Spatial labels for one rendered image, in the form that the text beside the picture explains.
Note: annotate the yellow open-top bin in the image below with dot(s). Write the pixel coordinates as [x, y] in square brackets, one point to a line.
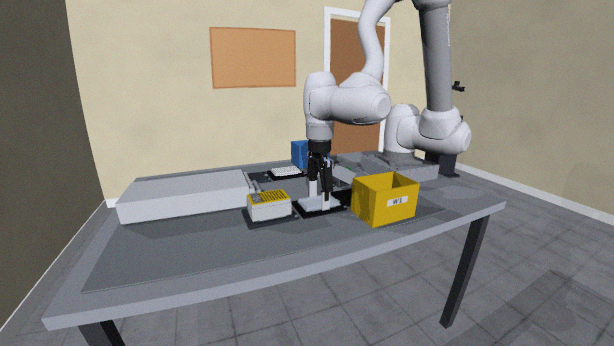
[384, 198]

